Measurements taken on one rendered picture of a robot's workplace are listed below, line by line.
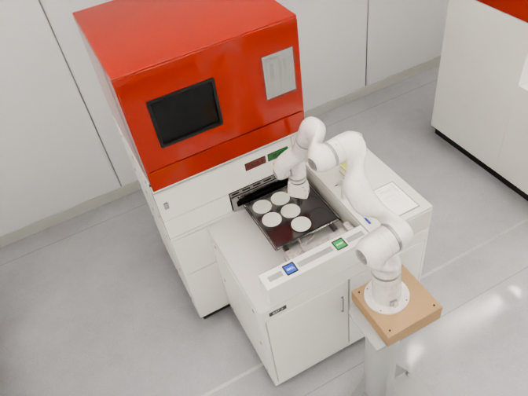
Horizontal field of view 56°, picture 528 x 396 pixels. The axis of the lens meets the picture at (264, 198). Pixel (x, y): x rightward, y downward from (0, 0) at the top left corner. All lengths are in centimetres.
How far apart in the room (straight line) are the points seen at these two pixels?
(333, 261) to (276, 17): 108
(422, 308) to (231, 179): 109
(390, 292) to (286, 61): 108
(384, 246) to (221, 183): 99
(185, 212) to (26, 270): 184
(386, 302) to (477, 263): 148
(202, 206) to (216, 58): 81
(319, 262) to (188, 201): 73
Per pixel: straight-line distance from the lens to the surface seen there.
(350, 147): 187
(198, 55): 207
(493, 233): 377
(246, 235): 258
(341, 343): 296
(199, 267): 288
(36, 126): 381
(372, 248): 187
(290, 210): 256
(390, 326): 217
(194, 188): 248
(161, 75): 205
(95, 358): 342
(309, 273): 226
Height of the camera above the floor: 275
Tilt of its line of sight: 45 degrees down
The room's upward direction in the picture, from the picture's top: 9 degrees counter-clockwise
